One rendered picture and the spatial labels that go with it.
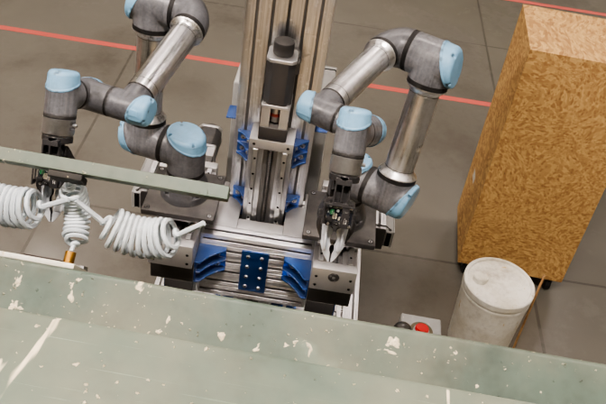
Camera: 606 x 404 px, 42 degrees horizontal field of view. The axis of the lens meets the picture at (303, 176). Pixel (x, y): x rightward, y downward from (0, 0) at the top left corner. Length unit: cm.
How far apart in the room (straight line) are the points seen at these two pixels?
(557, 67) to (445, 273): 121
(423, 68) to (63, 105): 93
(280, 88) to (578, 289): 229
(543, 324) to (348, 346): 291
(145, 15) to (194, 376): 175
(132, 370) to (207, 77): 455
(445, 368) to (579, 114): 247
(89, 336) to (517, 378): 62
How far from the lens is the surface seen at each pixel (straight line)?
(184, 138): 233
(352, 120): 175
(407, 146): 222
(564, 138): 346
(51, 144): 189
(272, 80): 226
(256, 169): 246
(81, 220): 121
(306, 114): 191
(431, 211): 426
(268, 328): 100
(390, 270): 385
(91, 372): 54
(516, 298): 339
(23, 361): 56
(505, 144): 345
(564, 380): 106
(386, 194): 227
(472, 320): 342
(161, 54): 203
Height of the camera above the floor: 263
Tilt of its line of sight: 38 degrees down
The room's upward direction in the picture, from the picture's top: 9 degrees clockwise
